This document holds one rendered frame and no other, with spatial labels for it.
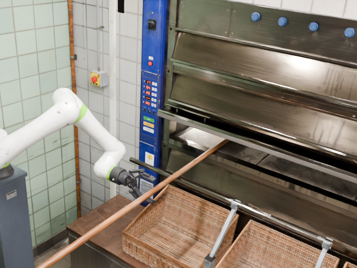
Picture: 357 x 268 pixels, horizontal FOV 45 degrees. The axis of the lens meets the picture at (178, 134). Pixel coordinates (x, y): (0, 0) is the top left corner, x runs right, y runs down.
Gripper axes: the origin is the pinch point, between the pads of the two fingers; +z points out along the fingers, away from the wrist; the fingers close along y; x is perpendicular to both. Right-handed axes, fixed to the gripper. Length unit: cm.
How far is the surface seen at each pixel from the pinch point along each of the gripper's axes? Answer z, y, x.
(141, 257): -13, 57, -9
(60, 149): -122, 35, -44
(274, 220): 60, 2, -20
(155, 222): -27, 57, -42
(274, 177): 44, 2, -58
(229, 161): 14, 2, -58
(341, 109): 71, -48, -58
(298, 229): 72, 2, -20
